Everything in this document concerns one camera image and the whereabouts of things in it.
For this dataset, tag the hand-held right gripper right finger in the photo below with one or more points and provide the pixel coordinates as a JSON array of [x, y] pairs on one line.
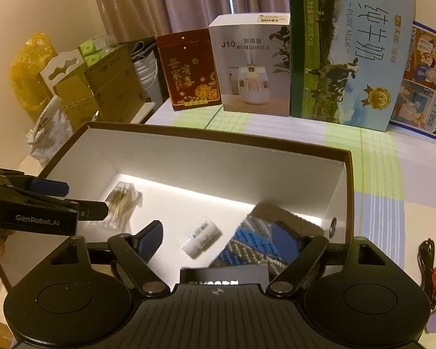
[[285, 243]]

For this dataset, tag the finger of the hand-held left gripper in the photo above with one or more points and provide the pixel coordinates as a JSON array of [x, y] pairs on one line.
[[49, 187], [92, 211]]

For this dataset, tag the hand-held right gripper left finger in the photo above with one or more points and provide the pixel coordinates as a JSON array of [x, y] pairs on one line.
[[150, 240]]

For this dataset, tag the bag of cotton swabs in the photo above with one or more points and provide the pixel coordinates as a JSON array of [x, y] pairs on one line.
[[118, 200]]

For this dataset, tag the grey blue knitted sock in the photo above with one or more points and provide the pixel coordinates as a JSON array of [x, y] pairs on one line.
[[247, 240]]

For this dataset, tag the small white bottle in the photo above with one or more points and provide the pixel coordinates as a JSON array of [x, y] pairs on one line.
[[200, 238]]

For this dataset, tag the black product box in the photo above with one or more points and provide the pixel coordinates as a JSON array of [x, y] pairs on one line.
[[225, 274]]

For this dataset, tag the brown cardboard box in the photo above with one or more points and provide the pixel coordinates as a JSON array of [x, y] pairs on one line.
[[203, 160]]

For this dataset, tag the white plastic bag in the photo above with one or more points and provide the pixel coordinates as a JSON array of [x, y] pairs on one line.
[[49, 131]]

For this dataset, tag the white side table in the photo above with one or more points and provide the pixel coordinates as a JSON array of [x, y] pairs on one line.
[[149, 111]]

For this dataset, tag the yellow plastic bag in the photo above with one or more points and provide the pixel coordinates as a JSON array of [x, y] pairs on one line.
[[29, 72]]

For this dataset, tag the white chair back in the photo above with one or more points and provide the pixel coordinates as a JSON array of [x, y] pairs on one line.
[[58, 71]]

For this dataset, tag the plain cardboard carton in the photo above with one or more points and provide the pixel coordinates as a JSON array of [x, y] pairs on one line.
[[105, 83]]

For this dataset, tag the stack of green tissue boxes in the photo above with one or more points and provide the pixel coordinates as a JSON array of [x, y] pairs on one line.
[[92, 49]]

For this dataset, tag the white paper bag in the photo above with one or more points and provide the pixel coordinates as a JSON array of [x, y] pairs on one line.
[[145, 72]]

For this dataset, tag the dark red gift box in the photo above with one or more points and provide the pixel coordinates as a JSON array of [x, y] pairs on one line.
[[187, 69]]

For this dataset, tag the white humidifier box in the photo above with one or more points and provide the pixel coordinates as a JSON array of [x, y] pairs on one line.
[[249, 65]]

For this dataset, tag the green milk carton box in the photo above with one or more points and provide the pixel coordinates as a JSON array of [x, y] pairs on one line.
[[348, 51]]

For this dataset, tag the blue milk carton box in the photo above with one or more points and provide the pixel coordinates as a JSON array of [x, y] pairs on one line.
[[425, 91]]

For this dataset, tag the purple curtain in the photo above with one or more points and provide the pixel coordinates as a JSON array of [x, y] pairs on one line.
[[189, 0]]

